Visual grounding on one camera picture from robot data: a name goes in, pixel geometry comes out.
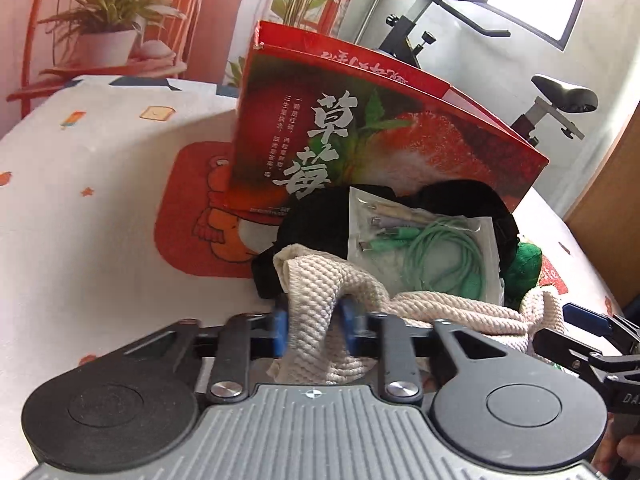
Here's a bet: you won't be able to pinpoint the cream knitted cloth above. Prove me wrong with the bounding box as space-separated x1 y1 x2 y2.
269 244 564 385

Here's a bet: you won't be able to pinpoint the black fabric item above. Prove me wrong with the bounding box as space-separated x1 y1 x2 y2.
250 179 520 300

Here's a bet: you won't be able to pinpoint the wooden door panel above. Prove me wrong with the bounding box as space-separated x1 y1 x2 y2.
565 113 639 308

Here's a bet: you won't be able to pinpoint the black exercise bike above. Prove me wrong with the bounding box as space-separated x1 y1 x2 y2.
384 0 599 148

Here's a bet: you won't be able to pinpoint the red strawberry cardboard box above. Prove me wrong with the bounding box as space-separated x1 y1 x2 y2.
224 21 548 216

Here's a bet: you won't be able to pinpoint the white patterned table cover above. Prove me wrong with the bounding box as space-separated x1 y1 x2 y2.
0 75 626 480

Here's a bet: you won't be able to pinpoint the green plush item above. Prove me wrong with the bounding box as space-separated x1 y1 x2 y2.
503 242 542 310

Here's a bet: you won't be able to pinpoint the bagged green cables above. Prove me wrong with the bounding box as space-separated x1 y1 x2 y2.
346 186 504 306

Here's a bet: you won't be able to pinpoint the right hand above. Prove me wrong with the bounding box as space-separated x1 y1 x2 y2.
591 428 640 476

